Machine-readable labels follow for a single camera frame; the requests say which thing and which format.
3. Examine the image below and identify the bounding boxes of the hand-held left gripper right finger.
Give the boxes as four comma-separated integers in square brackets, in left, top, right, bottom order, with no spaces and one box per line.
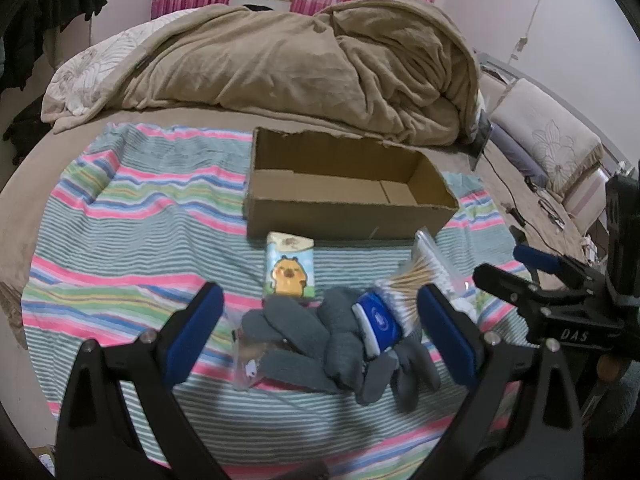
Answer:
[414,284,587,480]

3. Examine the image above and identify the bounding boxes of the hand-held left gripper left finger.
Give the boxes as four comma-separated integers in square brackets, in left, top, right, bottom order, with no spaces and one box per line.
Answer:
[55,282,232,480]

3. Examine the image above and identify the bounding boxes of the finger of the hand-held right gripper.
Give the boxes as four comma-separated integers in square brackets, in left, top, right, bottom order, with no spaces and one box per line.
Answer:
[514,244,609,286]
[472,262,552,321]

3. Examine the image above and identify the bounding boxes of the bag of cotton swabs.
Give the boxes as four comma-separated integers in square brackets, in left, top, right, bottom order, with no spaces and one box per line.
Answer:
[375,229,481,337]

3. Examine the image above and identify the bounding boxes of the person's right forearm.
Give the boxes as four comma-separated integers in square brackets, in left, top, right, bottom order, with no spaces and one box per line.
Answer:
[575,360,640,436]

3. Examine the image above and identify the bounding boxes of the clear plastic packet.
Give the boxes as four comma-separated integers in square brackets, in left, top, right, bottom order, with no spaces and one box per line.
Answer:
[231,310,272,392]

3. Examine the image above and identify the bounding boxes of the blue and white round tin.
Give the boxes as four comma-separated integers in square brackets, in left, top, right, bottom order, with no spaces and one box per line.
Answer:
[351,290,406,361]

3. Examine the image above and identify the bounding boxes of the grey knit glove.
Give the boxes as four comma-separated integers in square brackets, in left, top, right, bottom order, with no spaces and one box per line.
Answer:
[320,286,442,407]
[241,294,346,394]

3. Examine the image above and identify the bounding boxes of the grey blue pillow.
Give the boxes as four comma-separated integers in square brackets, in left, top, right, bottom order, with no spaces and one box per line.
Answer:
[492,124,549,187]

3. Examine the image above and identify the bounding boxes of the cartoon print tissue pack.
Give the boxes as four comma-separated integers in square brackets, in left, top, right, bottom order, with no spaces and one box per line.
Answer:
[262,231,319,304]

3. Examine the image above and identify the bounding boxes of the beige floral pillow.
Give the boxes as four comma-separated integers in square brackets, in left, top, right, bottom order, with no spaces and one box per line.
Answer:
[490,77,607,197]

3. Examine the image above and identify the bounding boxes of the dark tablet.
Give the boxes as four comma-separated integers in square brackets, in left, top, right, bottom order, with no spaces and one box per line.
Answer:
[471,109,497,159]

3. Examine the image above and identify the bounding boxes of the striped towel blanket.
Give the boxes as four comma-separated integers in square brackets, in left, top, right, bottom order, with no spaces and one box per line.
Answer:
[22,122,532,480]

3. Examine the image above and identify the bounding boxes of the open cardboard box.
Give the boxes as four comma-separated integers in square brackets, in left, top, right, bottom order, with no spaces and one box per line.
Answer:
[244,126,460,243]

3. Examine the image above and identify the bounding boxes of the bed with tan sheet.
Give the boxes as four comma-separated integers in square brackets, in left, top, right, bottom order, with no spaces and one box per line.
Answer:
[0,7,608,361]

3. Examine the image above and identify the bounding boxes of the white floral quilt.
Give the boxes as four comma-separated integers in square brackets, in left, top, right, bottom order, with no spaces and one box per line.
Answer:
[40,9,211,134]

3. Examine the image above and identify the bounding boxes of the beige fleece blanket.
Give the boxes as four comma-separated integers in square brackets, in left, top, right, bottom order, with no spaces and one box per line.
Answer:
[115,0,482,147]

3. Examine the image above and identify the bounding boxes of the dark hanging clothes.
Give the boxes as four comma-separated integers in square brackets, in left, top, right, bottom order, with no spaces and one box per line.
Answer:
[0,0,114,95]

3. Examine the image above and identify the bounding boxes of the black cable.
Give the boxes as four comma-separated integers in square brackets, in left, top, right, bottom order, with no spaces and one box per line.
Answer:
[479,154,528,228]

